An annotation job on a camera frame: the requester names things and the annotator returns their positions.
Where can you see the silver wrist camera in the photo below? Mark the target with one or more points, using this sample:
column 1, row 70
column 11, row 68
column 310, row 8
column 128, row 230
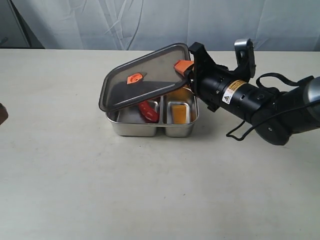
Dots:
column 245, row 57

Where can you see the red toy sausage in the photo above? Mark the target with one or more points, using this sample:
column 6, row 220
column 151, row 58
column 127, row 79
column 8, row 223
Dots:
column 148, row 112

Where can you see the dark stand behind table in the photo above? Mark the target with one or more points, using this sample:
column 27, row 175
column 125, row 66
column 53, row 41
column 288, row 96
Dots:
column 15, row 33

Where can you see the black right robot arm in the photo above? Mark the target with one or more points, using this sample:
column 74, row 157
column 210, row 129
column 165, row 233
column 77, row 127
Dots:
column 274, row 114

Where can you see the stainless steel lunch box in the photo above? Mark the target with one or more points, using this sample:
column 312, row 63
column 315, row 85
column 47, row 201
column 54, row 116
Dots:
column 130, row 122

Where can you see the white backdrop curtain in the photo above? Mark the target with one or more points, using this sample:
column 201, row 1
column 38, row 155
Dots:
column 272, row 25

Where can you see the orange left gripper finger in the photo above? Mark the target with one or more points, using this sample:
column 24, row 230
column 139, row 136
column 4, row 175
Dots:
column 3, row 114

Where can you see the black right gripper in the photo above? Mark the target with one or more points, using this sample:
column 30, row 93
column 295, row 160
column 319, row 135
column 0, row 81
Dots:
column 210, row 80

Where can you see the yellow toy cheese block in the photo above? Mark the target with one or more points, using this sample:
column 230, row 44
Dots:
column 179, row 114

